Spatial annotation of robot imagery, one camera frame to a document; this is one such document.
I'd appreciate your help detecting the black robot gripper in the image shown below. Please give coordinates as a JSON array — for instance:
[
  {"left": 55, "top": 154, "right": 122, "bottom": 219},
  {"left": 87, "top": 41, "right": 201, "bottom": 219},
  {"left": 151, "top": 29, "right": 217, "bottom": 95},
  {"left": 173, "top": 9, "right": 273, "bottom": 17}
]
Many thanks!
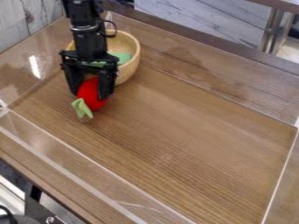
[{"left": 60, "top": 25, "right": 119, "bottom": 101}]

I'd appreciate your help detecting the red felt fruit green leaf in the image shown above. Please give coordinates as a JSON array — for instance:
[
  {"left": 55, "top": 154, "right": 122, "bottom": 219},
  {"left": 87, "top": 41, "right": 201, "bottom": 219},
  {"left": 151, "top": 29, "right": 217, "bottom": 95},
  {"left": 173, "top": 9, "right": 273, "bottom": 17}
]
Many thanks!
[{"left": 71, "top": 77, "right": 107, "bottom": 119}]

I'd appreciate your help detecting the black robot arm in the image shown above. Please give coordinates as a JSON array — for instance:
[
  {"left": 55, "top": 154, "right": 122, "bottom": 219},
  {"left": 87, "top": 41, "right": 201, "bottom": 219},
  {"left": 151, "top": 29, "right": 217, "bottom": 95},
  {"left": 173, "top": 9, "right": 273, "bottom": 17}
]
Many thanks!
[{"left": 60, "top": 0, "right": 119, "bottom": 100}]

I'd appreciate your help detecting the green rectangular block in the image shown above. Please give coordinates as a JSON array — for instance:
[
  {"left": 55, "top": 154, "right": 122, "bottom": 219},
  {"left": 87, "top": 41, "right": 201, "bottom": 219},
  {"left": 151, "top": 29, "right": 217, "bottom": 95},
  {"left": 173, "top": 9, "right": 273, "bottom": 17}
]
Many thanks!
[{"left": 110, "top": 52, "right": 133, "bottom": 66}]

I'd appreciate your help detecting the wooden bowl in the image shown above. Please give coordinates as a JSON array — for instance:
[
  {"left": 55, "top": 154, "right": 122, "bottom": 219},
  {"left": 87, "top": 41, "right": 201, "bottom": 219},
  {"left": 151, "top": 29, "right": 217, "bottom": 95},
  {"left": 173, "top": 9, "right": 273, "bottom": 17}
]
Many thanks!
[{"left": 60, "top": 29, "right": 142, "bottom": 94}]

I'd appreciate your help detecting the metal table leg background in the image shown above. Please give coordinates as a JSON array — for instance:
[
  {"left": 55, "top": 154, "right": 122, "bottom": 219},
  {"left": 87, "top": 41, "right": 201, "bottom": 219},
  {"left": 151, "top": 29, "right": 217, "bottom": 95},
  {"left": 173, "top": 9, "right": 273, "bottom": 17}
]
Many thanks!
[{"left": 261, "top": 9, "right": 295, "bottom": 55}]

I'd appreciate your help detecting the clear acrylic tray wall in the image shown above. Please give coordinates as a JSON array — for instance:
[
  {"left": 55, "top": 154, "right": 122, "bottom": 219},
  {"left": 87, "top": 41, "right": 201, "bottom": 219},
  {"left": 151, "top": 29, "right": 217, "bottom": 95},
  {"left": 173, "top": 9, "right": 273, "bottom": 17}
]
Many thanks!
[{"left": 0, "top": 14, "right": 299, "bottom": 224}]

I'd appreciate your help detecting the black metal table frame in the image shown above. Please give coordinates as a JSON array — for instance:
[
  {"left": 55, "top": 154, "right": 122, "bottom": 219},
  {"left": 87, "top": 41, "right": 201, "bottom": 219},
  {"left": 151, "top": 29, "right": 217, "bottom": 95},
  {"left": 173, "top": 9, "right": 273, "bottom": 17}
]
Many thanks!
[{"left": 24, "top": 185, "right": 79, "bottom": 224}]

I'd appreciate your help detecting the black cable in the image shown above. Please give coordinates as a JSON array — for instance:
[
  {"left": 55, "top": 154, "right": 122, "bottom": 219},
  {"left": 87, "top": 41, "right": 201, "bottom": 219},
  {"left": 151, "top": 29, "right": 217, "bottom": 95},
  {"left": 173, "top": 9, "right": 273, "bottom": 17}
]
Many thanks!
[{"left": 0, "top": 204, "right": 19, "bottom": 224}]

